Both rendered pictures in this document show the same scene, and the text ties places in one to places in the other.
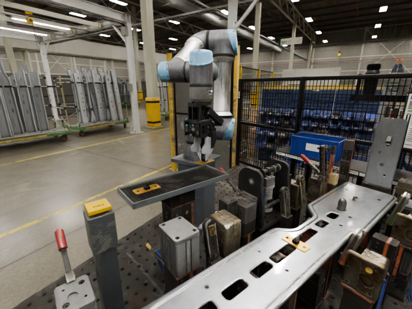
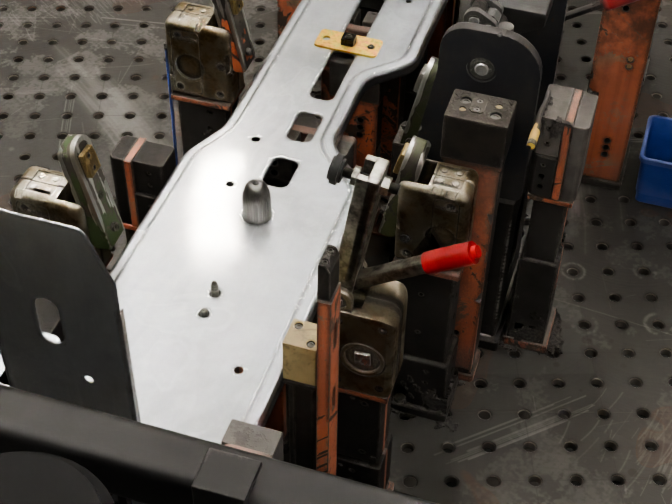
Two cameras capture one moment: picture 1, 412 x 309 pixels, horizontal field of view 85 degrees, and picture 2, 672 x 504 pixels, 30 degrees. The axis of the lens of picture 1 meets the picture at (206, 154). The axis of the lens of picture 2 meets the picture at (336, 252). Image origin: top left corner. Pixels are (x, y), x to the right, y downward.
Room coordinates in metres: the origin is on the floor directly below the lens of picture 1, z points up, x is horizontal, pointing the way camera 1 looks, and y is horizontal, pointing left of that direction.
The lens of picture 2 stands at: (1.70, -1.06, 1.94)
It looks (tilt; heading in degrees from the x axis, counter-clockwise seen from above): 45 degrees down; 145
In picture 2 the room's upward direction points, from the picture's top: 1 degrees clockwise
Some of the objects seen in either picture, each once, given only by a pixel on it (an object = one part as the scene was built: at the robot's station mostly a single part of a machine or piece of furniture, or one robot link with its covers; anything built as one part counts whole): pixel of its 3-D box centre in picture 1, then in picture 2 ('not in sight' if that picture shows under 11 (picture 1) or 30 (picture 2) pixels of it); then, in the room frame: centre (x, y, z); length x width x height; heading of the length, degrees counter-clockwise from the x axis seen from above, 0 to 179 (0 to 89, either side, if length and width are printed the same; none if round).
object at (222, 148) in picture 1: (202, 118); not in sight; (3.60, 0.07, 1.00); 1.34 x 0.14 x 2.00; 57
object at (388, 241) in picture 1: (377, 273); (151, 241); (0.64, -0.61, 0.84); 0.11 x 0.08 x 0.29; 38
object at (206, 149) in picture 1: (205, 149); not in sight; (0.76, 0.00, 1.27); 0.06 x 0.03 x 0.09; 146
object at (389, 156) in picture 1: (384, 152); (67, 370); (1.05, -0.87, 1.17); 0.12 x 0.01 x 0.34; 38
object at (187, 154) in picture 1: (196, 148); not in sight; (1.22, 0.05, 1.15); 0.15 x 0.15 x 0.10
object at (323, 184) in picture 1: (312, 209); (363, 407); (1.03, -0.55, 0.88); 0.07 x 0.06 x 0.35; 38
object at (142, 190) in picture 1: (146, 187); not in sight; (0.67, 0.19, 1.17); 0.08 x 0.04 x 0.01; 129
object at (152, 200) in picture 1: (176, 182); not in sight; (0.73, 0.10, 1.16); 0.37 x 0.14 x 0.02; 128
